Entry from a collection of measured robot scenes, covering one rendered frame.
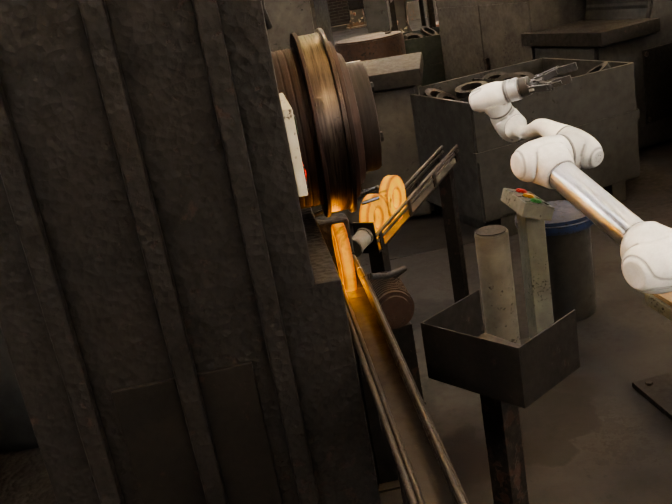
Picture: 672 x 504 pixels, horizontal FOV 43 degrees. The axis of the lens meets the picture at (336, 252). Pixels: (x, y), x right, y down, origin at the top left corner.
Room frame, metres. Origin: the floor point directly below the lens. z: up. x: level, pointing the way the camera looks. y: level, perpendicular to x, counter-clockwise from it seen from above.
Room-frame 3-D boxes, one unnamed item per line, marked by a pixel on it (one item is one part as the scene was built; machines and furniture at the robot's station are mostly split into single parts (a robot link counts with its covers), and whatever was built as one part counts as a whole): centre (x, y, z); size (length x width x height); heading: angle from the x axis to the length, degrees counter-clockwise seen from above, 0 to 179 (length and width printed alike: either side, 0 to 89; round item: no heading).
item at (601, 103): (4.69, -1.12, 0.39); 1.03 x 0.83 x 0.77; 109
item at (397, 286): (2.49, -0.14, 0.27); 0.22 x 0.13 x 0.53; 4
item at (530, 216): (2.88, -0.71, 0.31); 0.24 x 0.16 x 0.62; 4
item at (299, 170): (1.80, 0.05, 1.15); 0.26 x 0.02 x 0.18; 4
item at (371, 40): (7.20, -0.58, 0.45); 0.59 x 0.59 x 0.89
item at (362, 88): (2.16, -0.13, 1.12); 0.28 x 0.06 x 0.28; 4
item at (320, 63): (2.15, -0.03, 1.12); 0.47 x 0.06 x 0.47; 4
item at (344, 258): (2.15, -0.02, 0.75); 0.18 x 0.03 x 0.18; 4
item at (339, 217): (2.38, 0.00, 0.68); 0.11 x 0.08 x 0.24; 94
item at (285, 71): (2.14, 0.05, 1.12); 0.47 x 0.10 x 0.47; 4
